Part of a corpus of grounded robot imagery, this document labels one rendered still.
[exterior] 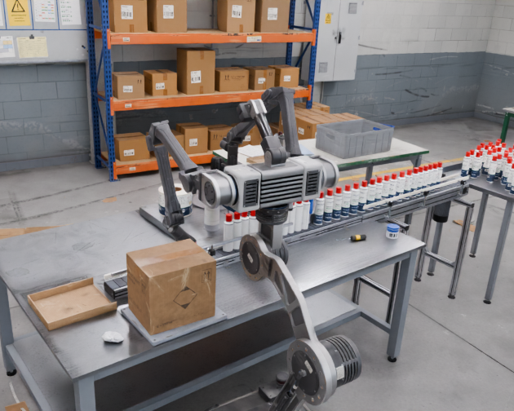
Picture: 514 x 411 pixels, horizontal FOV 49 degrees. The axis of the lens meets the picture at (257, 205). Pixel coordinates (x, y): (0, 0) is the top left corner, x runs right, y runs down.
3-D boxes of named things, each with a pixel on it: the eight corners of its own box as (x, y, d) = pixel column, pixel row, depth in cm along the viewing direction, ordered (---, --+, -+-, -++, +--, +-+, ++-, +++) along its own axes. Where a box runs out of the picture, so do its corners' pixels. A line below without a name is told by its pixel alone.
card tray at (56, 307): (93, 284, 266) (92, 276, 264) (117, 309, 247) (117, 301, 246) (28, 302, 248) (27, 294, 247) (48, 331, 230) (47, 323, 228)
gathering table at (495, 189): (471, 252, 511) (491, 154, 477) (538, 280, 466) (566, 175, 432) (421, 273, 469) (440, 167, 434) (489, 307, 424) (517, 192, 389)
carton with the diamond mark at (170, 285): (189, 290, 261) (190, 238, 251) (215, 315, 242) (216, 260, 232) (127, 307, 245) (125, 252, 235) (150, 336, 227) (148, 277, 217)
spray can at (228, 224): (227, 247, 298) (228, 211, 290) (234, 249, 295) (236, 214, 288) (220, 250, 294) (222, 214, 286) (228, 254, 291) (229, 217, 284)
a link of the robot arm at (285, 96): (280, 77, 258) (297, 81, 263) (263, 90, 268) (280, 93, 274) (292, 171, 248) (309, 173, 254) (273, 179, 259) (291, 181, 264)
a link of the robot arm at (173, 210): (148, 136, 250) (170, 131, 255) (144, 135, 255) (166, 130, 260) (167, 227, 262) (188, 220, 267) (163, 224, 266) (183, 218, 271)
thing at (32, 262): (280, 181, 422) (281, 178, 421) (426, 246, 327) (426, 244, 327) (-21, 247, 299) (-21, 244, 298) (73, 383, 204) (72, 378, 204)
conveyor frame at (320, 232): (348, 217, 358) (349, 209, 356) (361, 223, 350) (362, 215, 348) (104, 289, 262) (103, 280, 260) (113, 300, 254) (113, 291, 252)
